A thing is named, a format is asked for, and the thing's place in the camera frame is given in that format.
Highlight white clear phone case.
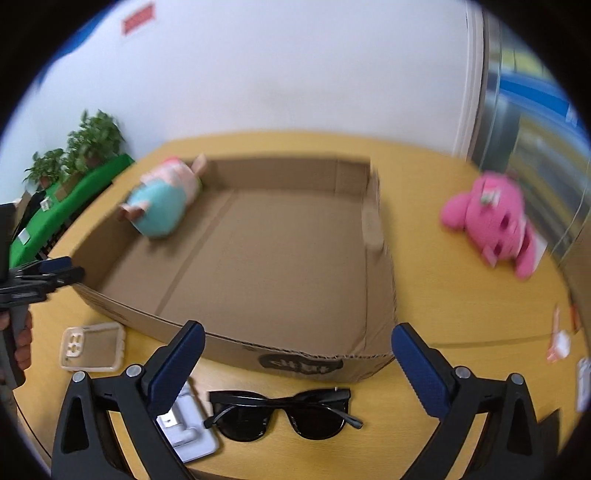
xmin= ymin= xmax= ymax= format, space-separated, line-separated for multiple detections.
xmin=58 ymin=322 xmax=126 ymax=373

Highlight black sunglasses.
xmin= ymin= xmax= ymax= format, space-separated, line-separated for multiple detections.
xmin=204 ymin=387 xmax=363 ymax=443

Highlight person's left hand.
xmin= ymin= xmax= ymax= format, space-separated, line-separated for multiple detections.
xmin=0 ymin=311 xmax=33 ymax=370

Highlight grey moai phone stand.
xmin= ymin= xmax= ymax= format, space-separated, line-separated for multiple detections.
xmin=156 ymin=381 xmax=219 ymax=464

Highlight small orange white item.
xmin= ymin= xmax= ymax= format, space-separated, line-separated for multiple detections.
xmin=546 ymin=303 xmax=582 ymax=364

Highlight green cloth covered table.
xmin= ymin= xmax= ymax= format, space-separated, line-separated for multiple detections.
xmin=9 ymin=154 xmax=133 ymax=267

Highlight potted green plant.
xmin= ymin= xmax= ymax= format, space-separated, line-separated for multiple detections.
xmin=24 ymin=148 xmax=65 ymax=190
xmin=64 ymin=110 xmax=125 ymax=174

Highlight teal and pink plush toy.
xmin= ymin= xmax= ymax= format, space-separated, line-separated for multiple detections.
xmin=117 ymin=153 xmax=208 ymax=239

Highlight brown cardboard box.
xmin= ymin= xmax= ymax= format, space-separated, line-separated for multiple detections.
xmin=72 ymin=156 xmax=397 ymax=383

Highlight red wall sign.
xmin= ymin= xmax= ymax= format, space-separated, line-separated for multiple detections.
xmin=121 ymin=1 xmax=155 ymax=36

